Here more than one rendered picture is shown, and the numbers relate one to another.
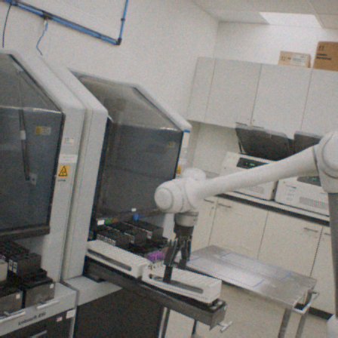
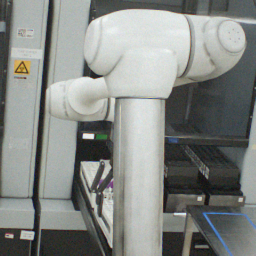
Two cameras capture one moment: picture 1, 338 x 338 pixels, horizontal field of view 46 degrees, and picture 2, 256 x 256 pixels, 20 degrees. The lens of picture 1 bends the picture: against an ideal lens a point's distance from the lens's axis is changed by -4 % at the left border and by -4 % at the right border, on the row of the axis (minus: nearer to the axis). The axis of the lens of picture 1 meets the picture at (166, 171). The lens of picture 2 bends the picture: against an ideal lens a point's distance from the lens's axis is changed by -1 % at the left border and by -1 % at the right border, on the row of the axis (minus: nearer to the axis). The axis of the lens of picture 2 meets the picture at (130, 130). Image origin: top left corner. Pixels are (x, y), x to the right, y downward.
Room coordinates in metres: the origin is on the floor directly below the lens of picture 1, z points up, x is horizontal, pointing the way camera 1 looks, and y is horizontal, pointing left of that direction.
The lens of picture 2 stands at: (0.17, -1.52, 1.67)
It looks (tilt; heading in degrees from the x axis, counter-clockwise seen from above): 16 degrees down; 46
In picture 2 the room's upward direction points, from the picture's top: 7 degrees clockwise
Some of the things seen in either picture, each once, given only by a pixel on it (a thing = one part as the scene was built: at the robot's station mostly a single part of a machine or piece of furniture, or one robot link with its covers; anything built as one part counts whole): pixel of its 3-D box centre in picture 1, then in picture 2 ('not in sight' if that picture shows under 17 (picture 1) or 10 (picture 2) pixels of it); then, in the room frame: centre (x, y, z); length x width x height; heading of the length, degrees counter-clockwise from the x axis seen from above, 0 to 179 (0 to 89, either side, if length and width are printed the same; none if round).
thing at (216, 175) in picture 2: (155, 234); (222, 175); (2.10, 0.00, 0.85); 0.12 x 0.02 x 0.06; 149
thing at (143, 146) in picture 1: (106, 142); (159, 40); (2.02, 0.32, 1.28); 0.61 x 0.51 x 0.63; 150
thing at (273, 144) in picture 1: (259, 161); not in sight; (4.07, -0.89, 1.22); 0.62 x 0.56 x 0.64; 148
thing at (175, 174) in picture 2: (139, 238); (182, 174); (1.97, 0.07, 0.85); 0.12 x 0.02 x 0.06; 149
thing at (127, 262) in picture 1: (115, 259); (100, 185); (1.66, 0.14, 0.83); 0.30 x 0.10 x 0.06; 60
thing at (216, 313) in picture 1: (148, 285); (108, 222); (1.57, -0.01, 0.78); 0.73 x 0.14 x 0.09; 60
